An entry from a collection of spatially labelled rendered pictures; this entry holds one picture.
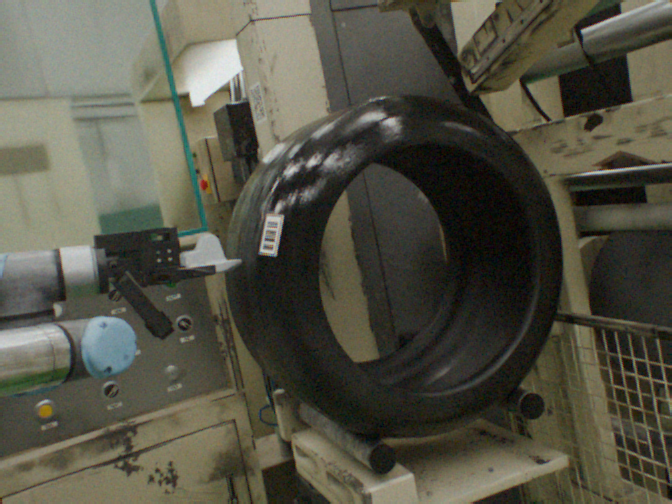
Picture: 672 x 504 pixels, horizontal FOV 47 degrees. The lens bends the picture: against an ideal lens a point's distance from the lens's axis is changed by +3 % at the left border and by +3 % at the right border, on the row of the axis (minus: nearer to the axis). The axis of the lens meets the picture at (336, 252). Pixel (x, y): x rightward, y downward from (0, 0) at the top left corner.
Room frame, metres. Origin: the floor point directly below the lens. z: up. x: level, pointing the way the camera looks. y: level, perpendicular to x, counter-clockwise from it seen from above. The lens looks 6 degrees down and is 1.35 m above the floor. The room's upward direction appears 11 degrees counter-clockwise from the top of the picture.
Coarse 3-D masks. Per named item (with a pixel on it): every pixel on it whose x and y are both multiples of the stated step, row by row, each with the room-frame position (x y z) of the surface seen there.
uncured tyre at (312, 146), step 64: (320, 128) 1.16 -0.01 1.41; (384, 128) 1.14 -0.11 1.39; (448, 128) 1.18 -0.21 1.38; (256, 192) 1.18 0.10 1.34; (320, 192) 1.10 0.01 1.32; (448, 192) 1.47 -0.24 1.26; (512, 192) 1.23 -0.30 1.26; (256, 256) 1.10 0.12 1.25; (448, 256) 1.49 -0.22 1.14; (512, 256) 1.40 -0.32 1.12; (256, 320) 1.11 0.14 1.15; (320, 320) 1.08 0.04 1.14; (448, 320) 1.45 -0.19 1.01; (512, 320) 1.36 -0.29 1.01; (320, 384) 1.09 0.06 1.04; (384, 384) 1.11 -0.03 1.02; (448, 384) 1.35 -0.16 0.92; (512, 384) 1.20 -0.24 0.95
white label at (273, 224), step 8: (272, 216) 1.09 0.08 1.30; (280, 216) 1.08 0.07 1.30; (272, 224) 1.09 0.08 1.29; (280, 224) 1.07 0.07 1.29; (264, 232) 1.10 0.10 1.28; (272, 232) 1.08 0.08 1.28; (280, 232) 1.07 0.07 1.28; (264, 240) 1.09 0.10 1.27; (272, 240) 1.08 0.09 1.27; (264, 248) 1.09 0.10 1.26; (272, 248) 1.07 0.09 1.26
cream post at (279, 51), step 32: (256, 0) 1.49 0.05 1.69; (288, 0) 1.51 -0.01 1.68; (256, 32) 1.48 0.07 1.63; (288, 32) 1.51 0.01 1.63; (256, 64) 1.50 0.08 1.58; (288, 64) 1.50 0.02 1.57; (320, 64) 1.53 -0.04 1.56; (288, 96) 1.50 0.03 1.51; (320, 96) 1.52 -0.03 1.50; (256, 128) 1.58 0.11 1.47; (288, 128) 1.49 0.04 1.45; (320, 256) 1.50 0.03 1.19; (352, 256) 1.52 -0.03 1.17; (320, 288) 1.49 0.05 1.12; (352, 288) 1.52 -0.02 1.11; (352, 320) 1.51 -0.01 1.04; (352, 352) 1.51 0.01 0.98
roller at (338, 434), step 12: (300, 408) 1.42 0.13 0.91; (312, 420) 1.35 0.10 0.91; (324, 420) 1.30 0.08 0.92; (324, 432) 1.29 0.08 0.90; (336, 432) 1.24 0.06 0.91; (348, 432) 1.21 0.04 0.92; (360, 432) 1.19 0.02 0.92; (348, 444) 1.19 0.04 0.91; (360, 444) 1.15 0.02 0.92; (372, 444) 1.13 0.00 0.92; (384, 444) 1.12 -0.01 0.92; (360, 456) 1.14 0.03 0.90; (372, 456) 1.11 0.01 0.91; (384, 456) 1.12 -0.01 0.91; (396, 456) 1.13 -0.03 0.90; (372, 468) 1.11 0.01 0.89; (384, 468) 1.11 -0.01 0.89
